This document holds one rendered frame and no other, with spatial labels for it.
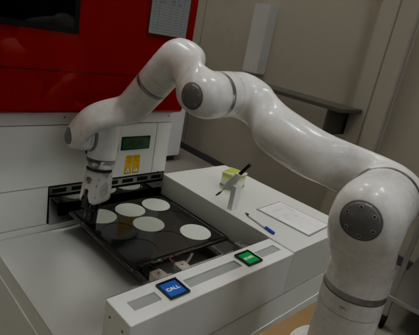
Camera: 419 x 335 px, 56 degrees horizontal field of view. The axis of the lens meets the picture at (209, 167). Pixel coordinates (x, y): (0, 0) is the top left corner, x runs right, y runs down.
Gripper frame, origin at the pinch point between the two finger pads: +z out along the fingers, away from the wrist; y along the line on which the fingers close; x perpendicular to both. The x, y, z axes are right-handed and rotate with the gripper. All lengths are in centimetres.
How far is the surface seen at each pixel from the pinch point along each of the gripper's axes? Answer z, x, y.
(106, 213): 0.9, -0.2, 8.6
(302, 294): 12, -67, 24
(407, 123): -54, -119, 243
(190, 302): 0.3, -42.2, -25.2
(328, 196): 23, -78, 267
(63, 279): 12.5, -4.7, -16.3
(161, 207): -1.3, -12.7, 24.6
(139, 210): -0.3, -7.7, 17.2
